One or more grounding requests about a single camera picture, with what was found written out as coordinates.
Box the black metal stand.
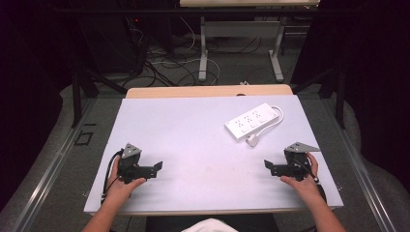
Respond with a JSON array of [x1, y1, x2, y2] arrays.
[[71, 63, 128, 129], [291, 63, 346, 131]]

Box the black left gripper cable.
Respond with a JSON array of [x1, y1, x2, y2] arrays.
[[101, 149, 125, 206]]

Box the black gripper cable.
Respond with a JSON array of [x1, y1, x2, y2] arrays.
[[293, 159, 328, 205], [101, 149, 125, 206]]

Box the person's white shirt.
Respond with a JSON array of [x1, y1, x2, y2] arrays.
[[181, 217, 240, 232]]

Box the white power strip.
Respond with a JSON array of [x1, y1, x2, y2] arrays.
[[223, 102, 280, 142]]

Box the black computer tower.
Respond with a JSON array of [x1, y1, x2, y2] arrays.
[[79, 14, 147, 74]]

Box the white table cover sheet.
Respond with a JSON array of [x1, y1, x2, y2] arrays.
[[83, 94, 344, 215]]

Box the person's dark trousers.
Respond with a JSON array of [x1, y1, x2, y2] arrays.
[[144, 213, 282, 232]]

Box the tangle of floor cables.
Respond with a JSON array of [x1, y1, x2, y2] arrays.
[[125, 15, 263, 88]]

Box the white metal desk frame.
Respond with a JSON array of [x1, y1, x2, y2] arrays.
[[178, 0, 321, 83]]

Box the aluminium floor rail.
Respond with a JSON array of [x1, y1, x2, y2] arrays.
[[321, 96, 398, 232], [12, 96, 99, 232]]

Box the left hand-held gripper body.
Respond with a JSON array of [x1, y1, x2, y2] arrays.
[[116, 142, 150, 185]]

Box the person's right hand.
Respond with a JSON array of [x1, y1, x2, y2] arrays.
[[279, 152, 321, 203]]

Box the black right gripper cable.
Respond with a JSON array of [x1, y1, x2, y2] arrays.
[[293, 159, 328, 205]]

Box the person's left hand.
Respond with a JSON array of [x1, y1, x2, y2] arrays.
[[105, 157, 147, 205]]

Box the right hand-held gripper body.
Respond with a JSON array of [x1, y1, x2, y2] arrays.
[[278, 141, 321, 182]]

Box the white power strip cable with plug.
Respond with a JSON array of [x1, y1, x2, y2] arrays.
[[246, 104, 285, 149]]

